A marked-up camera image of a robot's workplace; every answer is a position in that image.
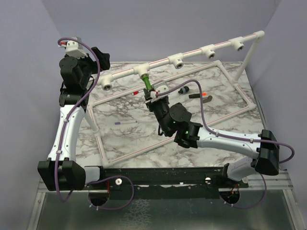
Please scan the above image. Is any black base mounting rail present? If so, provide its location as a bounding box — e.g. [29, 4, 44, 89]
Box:
[85, 167, 248, 200]

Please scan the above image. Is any green plastic water faucet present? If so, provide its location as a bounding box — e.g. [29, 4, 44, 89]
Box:
[141, 74, 152, 91]

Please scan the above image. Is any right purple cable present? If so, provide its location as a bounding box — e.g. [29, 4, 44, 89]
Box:
[155, 80, 295, 163]

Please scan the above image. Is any white PVC pipe rack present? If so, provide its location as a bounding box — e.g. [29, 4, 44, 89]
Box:
[88, 31, 265, 167]

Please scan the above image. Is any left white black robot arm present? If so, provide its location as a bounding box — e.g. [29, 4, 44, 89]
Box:
[37, 47, 110, 191]

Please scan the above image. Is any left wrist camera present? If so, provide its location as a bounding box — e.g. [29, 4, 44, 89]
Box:
[59, 40, 87, 59]

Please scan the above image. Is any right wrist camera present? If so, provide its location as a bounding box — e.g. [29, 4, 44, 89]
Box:
[152, 80, 169, 94]

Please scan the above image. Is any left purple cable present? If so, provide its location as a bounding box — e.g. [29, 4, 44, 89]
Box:
[54, 37, 101, 203]

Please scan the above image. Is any black grey faucet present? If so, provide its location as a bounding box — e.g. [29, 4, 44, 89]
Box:
[178, 86, 189, 94]

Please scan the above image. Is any purple cable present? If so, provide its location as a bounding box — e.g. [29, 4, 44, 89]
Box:
[155, 80, 295, 163]
[54, 37, 101, 203]

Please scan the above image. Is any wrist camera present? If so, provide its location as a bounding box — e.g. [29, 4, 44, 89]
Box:
[152, 80, 169, 94]
[59, 40, 87, 59]

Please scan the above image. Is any purple capped white pen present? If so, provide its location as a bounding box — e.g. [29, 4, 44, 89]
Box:
[115, 120, 137, 125]

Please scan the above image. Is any orange black marker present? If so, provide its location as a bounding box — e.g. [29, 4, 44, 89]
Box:
[189, 92, 207, 99]

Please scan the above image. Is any red capped white pen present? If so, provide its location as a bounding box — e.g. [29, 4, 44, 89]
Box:
[131, 90, 143, 95]

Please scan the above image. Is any brown metal lever piece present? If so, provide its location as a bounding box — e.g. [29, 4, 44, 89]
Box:
[202, 95, 213, 104]

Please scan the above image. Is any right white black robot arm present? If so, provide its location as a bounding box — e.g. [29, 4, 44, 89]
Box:
[143, 89, 280, 187]

